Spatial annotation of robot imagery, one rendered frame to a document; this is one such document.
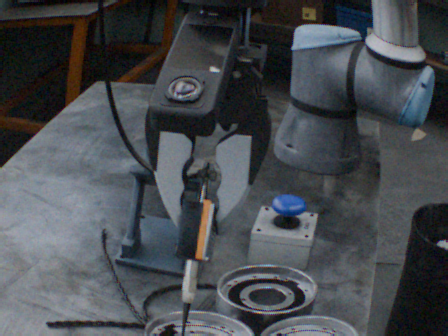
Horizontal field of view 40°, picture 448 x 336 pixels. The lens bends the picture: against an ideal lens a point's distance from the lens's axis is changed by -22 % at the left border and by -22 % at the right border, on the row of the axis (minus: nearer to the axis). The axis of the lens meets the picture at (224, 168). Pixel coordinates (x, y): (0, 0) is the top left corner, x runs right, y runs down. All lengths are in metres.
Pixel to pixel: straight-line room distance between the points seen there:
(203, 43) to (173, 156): 0.11
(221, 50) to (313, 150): 0.60
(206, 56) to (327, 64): 0.57
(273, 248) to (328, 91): 0.33
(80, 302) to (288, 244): 0.26
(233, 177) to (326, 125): 0.53
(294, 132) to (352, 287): 0.39
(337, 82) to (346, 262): 0.32
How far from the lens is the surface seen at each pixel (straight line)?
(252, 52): 0.60
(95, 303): 0.75
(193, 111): 0.49
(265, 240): 0.84
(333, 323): 0.69
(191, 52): 0.53
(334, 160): 1.12
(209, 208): 0.60
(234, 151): 0.58
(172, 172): 0.60
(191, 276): 0.61
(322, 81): 1.09
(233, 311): 0.71
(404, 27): 1.02
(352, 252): 0.91
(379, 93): 1.05
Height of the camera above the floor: 1.23
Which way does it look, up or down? 23 degrees down
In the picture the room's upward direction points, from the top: 5 degrees clockwise
